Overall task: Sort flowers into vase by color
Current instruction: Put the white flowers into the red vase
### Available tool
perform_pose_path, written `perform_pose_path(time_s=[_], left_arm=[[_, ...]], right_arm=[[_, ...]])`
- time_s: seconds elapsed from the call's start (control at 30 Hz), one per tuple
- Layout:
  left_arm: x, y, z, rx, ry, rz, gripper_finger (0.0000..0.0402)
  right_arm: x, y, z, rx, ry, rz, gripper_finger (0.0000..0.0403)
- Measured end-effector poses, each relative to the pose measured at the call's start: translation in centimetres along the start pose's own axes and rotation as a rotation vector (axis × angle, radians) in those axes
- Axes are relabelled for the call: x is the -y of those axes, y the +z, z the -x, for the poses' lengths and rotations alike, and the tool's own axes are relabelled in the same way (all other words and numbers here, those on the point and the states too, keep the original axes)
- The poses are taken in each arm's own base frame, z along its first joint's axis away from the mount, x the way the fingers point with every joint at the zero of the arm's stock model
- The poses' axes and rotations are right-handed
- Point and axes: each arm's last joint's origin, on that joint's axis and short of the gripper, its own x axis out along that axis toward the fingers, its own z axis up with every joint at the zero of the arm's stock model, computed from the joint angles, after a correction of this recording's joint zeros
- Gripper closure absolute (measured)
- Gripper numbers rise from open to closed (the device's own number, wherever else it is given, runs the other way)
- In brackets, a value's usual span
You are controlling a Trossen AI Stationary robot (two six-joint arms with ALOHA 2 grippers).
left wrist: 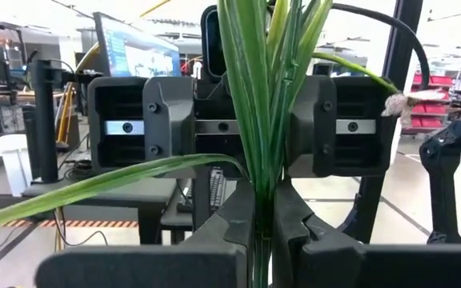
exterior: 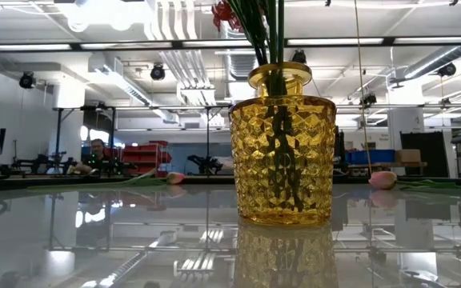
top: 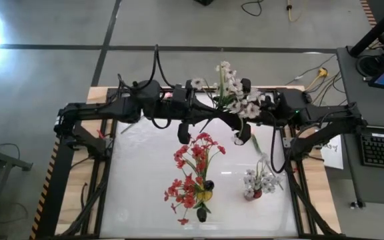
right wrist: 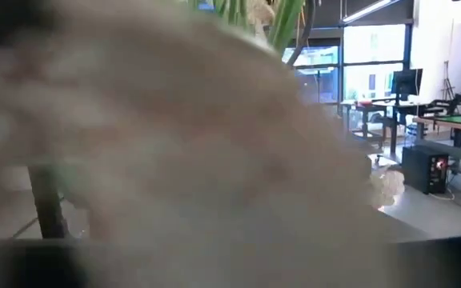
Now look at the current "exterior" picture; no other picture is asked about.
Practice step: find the silver ribbed ventilation duct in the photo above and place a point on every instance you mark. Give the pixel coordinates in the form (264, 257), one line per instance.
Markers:
(242, 66)

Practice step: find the black background station frame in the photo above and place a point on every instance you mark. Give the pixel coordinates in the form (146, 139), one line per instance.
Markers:
(154, 107)

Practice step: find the black ceiling spotlight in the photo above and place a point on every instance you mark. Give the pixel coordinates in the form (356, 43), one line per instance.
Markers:
(447, 70)
(26, 81)
(299, 57)
(368, 100)
(157, 73)

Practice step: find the red artificial flower bunch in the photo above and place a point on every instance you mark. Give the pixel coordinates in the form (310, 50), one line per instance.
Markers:
(272, 36)

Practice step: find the blue storage bin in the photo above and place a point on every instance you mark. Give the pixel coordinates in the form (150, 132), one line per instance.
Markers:
(370, 157)

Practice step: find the brown cardboard box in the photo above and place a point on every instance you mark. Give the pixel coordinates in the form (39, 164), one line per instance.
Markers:
(408, 156)

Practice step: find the pink tulip with green stem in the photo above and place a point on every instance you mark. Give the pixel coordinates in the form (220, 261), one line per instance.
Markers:
(175, 178)
(382, 180)

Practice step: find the person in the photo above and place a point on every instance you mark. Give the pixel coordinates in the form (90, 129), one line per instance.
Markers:
(98, 149)

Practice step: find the white LED light strip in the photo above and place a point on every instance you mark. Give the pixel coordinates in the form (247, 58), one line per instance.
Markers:
(24, 47)
(334, 41)
(216, 43)
(126, 45)
(430, 40)

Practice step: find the black background cabinet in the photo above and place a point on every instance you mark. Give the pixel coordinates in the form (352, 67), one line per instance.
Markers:
(424, 154)

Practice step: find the black overhead frame bar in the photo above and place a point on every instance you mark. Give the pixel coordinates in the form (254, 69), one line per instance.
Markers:
(177, 44)

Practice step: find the yellow textured glass vase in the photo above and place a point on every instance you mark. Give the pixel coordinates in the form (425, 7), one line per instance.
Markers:
(250, 168)

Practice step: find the wooden background bench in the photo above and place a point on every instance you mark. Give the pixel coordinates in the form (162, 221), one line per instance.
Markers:
(398, 165)

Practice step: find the red storage bin shelf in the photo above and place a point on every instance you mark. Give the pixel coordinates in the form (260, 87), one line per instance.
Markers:
(144, 154)

